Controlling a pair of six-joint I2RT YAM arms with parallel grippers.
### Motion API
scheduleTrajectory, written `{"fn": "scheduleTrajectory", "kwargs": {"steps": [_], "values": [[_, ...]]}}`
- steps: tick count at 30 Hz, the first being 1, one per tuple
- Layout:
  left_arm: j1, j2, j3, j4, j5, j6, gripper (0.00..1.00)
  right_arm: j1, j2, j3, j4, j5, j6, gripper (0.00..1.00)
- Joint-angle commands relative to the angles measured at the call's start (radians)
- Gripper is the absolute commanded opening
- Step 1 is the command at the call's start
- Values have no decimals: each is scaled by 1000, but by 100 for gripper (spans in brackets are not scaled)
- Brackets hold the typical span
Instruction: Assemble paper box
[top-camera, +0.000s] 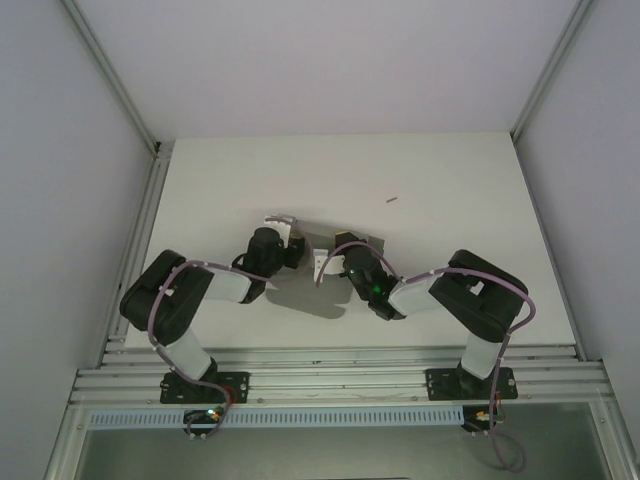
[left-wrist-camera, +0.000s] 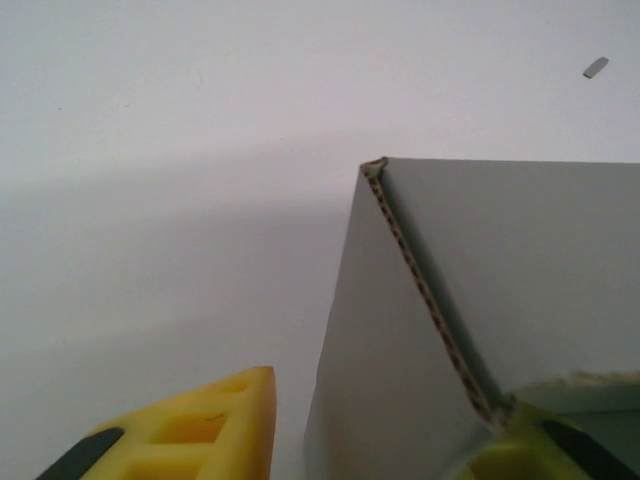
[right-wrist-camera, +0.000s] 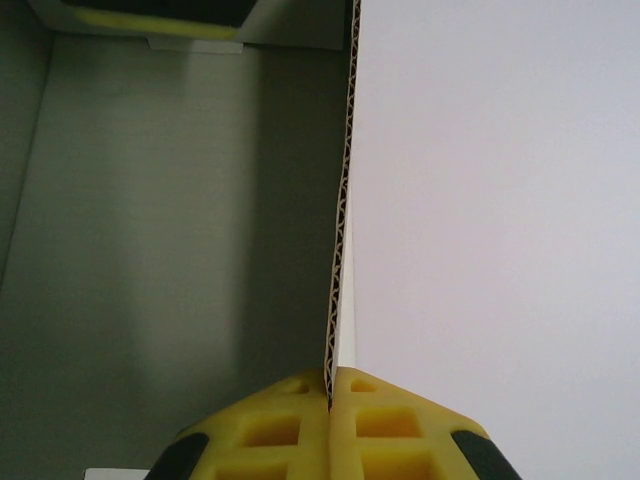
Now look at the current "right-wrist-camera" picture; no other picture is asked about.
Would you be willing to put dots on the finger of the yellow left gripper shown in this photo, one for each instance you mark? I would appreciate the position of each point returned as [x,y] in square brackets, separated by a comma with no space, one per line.
[160,22]

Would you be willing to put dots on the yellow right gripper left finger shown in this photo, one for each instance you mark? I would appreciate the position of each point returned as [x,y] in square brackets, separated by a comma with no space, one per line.
[270,430]

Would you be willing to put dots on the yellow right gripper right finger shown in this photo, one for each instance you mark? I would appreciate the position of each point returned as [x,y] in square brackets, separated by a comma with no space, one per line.
[395,430]

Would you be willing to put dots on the grey cardboard box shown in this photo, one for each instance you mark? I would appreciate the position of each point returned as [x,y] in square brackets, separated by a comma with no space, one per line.
[175,225]

